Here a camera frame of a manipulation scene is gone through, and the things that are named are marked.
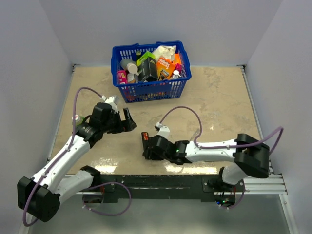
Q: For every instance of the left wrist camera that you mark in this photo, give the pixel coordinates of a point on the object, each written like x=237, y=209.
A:
x=112, y=100

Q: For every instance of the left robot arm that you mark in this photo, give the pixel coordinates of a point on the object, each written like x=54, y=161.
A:
x=42, y=194

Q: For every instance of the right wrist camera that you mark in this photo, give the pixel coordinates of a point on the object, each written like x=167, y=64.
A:
x=162, y=130

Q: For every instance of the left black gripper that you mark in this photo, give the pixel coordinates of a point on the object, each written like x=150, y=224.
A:
x=124, y=126

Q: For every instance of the orange Gillette razor box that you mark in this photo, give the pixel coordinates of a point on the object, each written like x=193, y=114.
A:
x=165, y=68

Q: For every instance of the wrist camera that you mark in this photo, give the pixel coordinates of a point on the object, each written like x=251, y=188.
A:
x=112, y=100
x=162, y=130

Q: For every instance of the white pump bottle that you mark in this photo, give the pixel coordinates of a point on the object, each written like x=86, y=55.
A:
x=176, y=74

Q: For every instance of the black remote control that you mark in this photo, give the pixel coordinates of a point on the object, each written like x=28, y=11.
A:
x=145, y=140

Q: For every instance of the orange label bottle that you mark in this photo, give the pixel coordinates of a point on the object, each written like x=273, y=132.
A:
x=132, y=78

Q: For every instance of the grey white bottle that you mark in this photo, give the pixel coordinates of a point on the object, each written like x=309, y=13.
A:
x=129, y=65

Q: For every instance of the pink packet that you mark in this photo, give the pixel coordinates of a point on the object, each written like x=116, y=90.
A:
x=122, y=77

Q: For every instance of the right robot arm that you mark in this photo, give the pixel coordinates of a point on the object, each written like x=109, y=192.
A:
x=248, y=156

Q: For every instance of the green orange drink bottle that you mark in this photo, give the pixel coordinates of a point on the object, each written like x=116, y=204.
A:
x=77, y=120

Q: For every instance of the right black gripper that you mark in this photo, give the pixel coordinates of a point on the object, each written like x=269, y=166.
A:
x=151, y=155

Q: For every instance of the crumpled white paper bag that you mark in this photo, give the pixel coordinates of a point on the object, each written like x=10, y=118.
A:
x=168, y=52

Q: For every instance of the black green carton box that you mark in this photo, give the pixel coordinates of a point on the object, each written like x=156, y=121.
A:
x=147, y=71

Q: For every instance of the blue plastic basket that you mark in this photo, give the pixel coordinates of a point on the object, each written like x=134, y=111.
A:
x=146, y=91

